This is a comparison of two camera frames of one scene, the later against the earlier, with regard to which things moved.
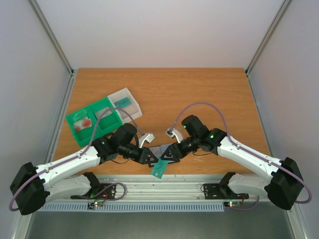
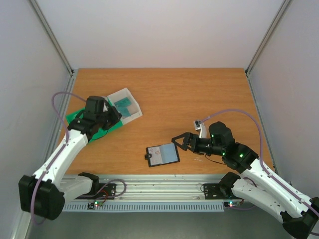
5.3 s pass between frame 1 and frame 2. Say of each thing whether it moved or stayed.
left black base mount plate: stayed
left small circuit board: stayed
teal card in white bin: stayed
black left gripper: moved
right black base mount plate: stayed
